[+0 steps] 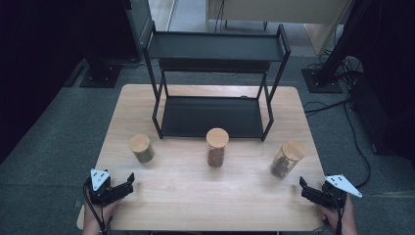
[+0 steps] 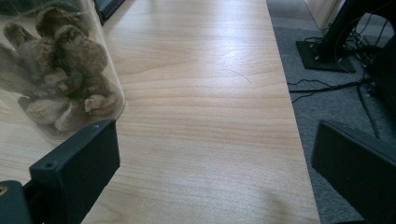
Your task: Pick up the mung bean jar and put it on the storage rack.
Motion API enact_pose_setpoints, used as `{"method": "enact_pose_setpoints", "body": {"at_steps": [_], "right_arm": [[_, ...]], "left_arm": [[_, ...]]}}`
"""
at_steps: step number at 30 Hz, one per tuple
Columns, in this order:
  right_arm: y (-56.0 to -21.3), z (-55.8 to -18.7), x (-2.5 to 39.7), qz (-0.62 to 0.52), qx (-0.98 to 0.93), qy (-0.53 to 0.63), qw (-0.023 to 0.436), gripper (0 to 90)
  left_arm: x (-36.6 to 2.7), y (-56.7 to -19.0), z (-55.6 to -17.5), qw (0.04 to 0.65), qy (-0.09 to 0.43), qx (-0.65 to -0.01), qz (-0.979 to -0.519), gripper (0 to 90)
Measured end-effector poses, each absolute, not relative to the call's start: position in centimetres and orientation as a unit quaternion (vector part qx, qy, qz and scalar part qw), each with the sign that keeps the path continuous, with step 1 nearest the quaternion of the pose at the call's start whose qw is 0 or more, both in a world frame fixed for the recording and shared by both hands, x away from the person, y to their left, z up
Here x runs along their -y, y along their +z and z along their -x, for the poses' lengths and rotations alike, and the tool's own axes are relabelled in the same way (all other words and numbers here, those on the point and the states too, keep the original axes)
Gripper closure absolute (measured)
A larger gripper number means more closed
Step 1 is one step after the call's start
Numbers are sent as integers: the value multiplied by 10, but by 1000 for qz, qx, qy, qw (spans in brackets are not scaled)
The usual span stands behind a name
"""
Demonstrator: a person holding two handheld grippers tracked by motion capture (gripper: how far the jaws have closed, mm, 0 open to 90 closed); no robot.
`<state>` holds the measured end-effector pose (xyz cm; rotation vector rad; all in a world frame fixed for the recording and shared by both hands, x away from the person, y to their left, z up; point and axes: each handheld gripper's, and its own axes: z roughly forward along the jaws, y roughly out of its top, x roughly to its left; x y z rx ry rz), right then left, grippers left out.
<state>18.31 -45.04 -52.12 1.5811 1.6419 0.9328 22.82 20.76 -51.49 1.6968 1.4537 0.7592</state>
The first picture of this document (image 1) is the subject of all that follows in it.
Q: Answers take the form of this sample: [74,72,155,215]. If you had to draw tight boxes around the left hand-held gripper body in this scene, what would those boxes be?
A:
[83,167,115,207]

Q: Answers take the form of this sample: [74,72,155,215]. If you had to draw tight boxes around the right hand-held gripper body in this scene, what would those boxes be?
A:
[320,173,363,210]

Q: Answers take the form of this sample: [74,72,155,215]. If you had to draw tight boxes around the glass jar of green beans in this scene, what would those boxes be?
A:
[128,133,156,165]

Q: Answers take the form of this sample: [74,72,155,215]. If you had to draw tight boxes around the glass jar of red beans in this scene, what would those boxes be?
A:
[206,127,230,168]

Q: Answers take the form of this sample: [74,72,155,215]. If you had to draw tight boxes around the black metal two-tier rack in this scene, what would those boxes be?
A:
[142,23,292,142]

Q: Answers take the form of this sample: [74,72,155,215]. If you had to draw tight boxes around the person's right hand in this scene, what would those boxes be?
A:
[316,195,359,235]

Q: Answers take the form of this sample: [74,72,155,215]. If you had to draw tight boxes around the person's left hand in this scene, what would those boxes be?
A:
[82,196,123,235]

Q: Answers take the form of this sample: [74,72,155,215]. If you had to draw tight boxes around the glass jar of brown nuts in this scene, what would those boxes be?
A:
[269,140,306,180]

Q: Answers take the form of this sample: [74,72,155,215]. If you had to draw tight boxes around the black box on floor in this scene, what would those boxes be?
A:
[347,77,415,162]

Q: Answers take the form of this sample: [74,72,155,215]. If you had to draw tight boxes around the black slanted stand pole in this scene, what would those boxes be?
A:
[316,0,376,86]

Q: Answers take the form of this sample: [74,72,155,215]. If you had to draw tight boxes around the beige cabinet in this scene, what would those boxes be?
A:
[205,0,356,56]

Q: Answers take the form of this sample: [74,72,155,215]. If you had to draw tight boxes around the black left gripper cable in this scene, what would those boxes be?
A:
[82,177,109,235]

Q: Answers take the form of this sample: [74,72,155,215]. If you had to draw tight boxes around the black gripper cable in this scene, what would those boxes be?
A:
[332,195,346,235]
[82,177,109,235]

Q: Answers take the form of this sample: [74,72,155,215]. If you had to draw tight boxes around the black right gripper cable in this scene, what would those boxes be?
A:
[332,195,346,235]

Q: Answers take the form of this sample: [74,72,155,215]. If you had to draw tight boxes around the black floor cable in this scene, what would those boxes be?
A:
[302,97,373,190]

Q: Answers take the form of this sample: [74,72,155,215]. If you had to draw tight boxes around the black stand base plate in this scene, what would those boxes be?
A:
[300,67,344,95]
[79,63,123,89]

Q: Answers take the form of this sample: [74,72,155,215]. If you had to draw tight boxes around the tangle of black cables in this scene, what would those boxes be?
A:
[306,48,365,91]

